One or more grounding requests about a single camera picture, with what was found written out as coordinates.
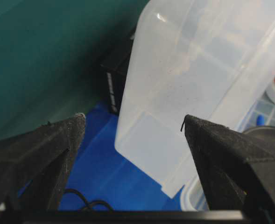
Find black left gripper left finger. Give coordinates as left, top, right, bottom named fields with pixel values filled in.
left=0, top=113, right=85, bottom=213

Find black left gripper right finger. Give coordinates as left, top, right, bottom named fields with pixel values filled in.
left=181, top=115, right=275, bottom=224

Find clear plastic tool box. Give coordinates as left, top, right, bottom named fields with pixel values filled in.
left=114, top=0, right=275, bottom=211

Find dark blue printed box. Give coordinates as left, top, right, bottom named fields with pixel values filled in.
left=100, top=28, right=136, bottom=115

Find blue table cloth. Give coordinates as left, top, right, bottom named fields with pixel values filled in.
left=17, top=100, right=187, bottom=212

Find black soldering iron cable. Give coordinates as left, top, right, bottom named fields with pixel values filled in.
left=62, top=188, right=114, bottom=211

